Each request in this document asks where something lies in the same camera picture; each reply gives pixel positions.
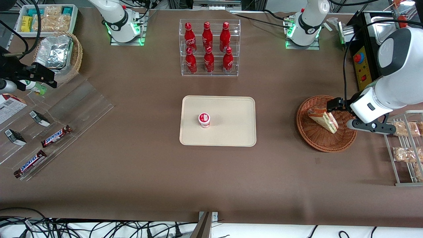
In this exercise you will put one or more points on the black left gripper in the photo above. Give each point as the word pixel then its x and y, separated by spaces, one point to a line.
pixel 345 103

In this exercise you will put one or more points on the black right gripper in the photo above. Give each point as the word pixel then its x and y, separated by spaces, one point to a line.
pixel 13 71

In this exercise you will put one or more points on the triangle sandwich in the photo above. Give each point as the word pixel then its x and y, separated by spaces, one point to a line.
pixel 325 120

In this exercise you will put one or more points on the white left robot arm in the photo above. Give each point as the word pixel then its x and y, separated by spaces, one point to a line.
pixel 403 82

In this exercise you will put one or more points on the tan wicker basket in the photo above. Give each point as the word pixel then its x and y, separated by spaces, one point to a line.
pixel 76 56

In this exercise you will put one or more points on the brown round wicker basket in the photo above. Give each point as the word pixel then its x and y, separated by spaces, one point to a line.
pixel 317 140

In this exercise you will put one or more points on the steel warmer tray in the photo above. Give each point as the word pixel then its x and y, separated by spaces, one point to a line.
pixel 385 24

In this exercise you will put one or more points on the beige plastic tray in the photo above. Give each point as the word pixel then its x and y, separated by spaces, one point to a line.
pixel 228 132

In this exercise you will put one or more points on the green white drink bottle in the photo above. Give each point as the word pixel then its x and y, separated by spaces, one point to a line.
pixel 35 87

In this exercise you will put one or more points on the silver foil pack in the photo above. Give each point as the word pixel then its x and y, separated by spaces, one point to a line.
pixel 54 51

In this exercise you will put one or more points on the small black white packet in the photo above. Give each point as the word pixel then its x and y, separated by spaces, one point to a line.
pixel 15 137
pixel 39 118

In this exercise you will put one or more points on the black food warmer appliance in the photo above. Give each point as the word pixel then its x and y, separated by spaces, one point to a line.
pixel 363 69

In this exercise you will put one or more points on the white red barcode box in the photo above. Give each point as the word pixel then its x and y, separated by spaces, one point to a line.
pixel 10 107

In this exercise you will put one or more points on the clear acrylic stepped display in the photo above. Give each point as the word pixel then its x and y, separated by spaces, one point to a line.
pixel 82 109

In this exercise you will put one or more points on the wrapped waffle snack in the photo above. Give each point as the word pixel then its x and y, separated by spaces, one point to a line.
pixel 53 10
pixel 43 23
pixel 61 22

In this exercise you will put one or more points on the yellow snack packet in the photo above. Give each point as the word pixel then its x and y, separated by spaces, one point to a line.
pixel 26 23

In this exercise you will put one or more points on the snickers chocolate bar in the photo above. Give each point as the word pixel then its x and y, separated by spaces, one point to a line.
pixel 30 164
pixel 56 136

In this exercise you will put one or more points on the white plastic bin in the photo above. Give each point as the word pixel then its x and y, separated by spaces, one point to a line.
pixel 75 18

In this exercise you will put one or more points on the teal snack packet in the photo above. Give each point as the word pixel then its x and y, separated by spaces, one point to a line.
pixel 34 12
pixel 67 11

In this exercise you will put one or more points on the wrapped granola snack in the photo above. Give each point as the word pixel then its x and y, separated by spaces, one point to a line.
pixel 405 129
pixel 404 154
pixel 420 127
pixel 419 172

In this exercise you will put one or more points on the clear plastic wrapper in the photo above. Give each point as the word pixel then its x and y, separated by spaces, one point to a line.
pixel 332 23

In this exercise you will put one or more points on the red sausage skewer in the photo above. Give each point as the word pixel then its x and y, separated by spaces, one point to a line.
pixel 403 21

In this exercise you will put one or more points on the red cola bottle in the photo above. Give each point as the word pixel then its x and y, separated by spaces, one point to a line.
pixel 227 62
pixel 189 36
pixel 209 62
pixel 225 35
pixel 190 62
pixel 207 34

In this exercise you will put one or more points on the clear acrylic bottle rack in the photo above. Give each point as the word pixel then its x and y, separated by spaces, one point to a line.
pixel 214 74

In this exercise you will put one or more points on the red white yogurt cup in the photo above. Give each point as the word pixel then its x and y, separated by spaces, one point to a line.
pixel 204 120

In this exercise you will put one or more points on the brown table covering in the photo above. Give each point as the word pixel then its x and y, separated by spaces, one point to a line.
pixel 148 172

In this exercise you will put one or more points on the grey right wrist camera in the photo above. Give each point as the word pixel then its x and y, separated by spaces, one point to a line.
pixel 7 86

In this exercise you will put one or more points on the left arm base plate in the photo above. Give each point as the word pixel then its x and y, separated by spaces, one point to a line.
pixel 290 45

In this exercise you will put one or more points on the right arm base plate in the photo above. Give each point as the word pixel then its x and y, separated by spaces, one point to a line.
pixel 142 33

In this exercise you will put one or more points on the grey metal post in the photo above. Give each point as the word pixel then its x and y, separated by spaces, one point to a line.
pixel 203 228

